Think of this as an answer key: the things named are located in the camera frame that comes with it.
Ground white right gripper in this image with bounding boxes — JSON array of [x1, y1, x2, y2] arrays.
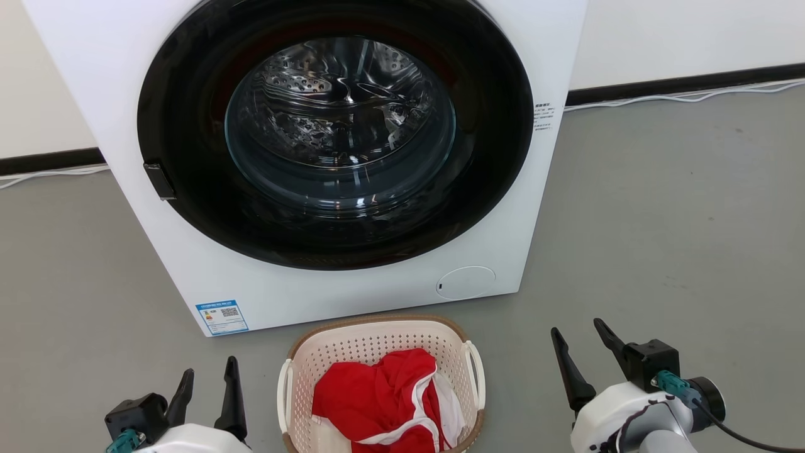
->
[[551, 318, 683, 453]]

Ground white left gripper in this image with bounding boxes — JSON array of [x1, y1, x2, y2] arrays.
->
[[135, 356, 253, 453]]

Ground beige perforated laundry basket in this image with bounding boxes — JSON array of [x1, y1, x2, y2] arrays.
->
[[277, 315, 487, 453]]

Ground blue energy label sticker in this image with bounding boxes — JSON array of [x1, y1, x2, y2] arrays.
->
[[195, 299, 250, 337]]

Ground white garment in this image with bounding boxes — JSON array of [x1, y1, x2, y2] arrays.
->
[[313, 372, 467, 453]]

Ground round white filter cover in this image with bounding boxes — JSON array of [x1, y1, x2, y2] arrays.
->
[[436, 266, 496, 300]]

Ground red garment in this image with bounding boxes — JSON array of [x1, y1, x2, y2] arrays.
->
[[312, 349, 450, 453]]

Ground white front-load washing machine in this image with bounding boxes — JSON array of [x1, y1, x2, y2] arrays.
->
[[22, 0, 589, 337]]

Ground black round washer door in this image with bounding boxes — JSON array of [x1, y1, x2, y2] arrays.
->
[[137, 0, 534, 271]]

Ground right camera cable teal plug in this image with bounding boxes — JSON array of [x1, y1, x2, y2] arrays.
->
[[653, 370, 805, 453]]

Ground camera cable teal plug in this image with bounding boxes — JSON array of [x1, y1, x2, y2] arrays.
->
[[653, 370, 805, 453], [106, 429, 140, 453]]

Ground left camera cable teal plug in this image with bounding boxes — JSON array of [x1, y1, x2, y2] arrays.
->
[[106, 429, 140, 453]]

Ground black washer door handle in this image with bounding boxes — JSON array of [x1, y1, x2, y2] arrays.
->
[[143, 163, 177, 201]]

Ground white floor cable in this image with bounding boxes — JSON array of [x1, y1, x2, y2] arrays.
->
[[0, 164, 111, 190], [564, 79, 805, 113]]

